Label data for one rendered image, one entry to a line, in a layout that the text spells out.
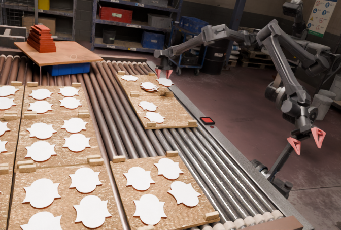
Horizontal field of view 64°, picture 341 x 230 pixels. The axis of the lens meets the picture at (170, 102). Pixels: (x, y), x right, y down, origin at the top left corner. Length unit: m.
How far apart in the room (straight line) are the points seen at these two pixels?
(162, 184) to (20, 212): 0.53
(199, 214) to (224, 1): 6.67
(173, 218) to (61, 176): 0.48
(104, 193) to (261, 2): 7.31
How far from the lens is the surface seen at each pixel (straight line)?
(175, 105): 1.90
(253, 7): 7.92
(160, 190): 1.19
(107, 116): 1.68
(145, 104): 1.81
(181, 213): 1.13
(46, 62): 2.09
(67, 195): 1.14
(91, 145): 1.39
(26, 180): 1.22
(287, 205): 1.41
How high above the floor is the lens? 1.74
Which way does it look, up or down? 25 degrees down
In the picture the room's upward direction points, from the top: 12 degrees clockwise
